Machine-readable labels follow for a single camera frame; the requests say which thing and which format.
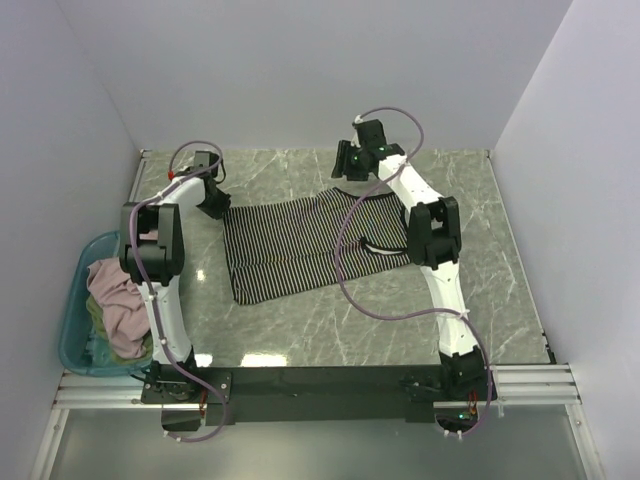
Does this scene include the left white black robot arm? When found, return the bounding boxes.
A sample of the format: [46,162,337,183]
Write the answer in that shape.
[119,141,231,402]

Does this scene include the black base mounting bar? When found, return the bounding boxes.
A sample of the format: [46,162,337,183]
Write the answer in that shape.
[141,365,497,425]

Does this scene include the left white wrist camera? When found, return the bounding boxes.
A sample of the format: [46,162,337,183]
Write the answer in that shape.
[168,166,199,182]

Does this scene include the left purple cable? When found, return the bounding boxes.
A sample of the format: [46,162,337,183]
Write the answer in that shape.
[128,140,234,445]

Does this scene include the green tank top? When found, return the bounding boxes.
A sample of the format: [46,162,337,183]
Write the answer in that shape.
[86,295,153,366]

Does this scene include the pink tank top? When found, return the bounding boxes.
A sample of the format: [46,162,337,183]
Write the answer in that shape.
[86,258,153,364]

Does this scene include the purple cable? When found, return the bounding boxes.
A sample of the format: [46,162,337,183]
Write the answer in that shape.
[333,106,496,442]
[128,140,234,445]

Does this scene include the teal plastic laundry basket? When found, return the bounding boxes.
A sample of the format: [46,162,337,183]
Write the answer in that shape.
[58,231,151,377]

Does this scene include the black white striped tank top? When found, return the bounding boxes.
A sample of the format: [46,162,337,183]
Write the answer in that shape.
[224,188,410,305]

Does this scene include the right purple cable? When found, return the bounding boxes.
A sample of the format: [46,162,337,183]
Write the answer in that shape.
[333,106,496,442]

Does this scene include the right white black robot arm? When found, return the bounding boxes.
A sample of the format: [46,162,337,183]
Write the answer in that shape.
[332,115,493,402]

